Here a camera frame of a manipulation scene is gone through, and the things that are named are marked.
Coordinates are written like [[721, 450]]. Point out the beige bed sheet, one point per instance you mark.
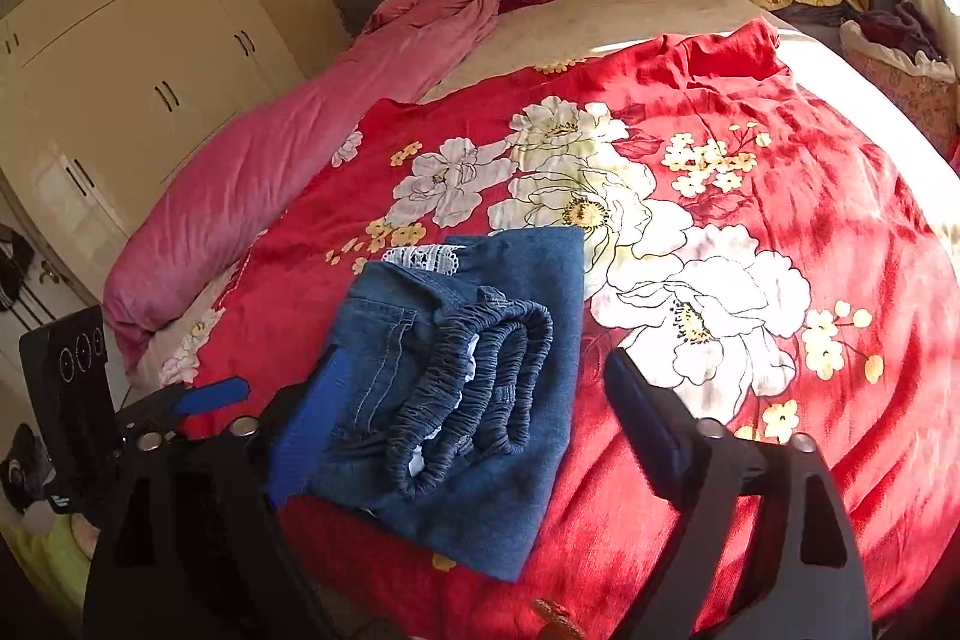
[[569, 29]]

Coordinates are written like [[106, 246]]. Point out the dark purple garment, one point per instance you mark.
[[904, 28]]

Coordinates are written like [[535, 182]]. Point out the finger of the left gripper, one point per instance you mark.
[[205, 399]]

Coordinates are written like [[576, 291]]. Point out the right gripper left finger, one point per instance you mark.
[[194, 548]]

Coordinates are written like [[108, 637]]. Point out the pink quilt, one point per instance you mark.
[[241, 180]]

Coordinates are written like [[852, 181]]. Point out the cream wardrobe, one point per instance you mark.
[[104, 101]]

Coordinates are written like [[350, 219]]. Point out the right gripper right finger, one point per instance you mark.
[[802, 577]]

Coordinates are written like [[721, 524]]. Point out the blue denim pants lace trim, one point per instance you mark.
[[464, 360]]

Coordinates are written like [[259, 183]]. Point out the red floral blanket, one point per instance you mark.
[[744, 243]]

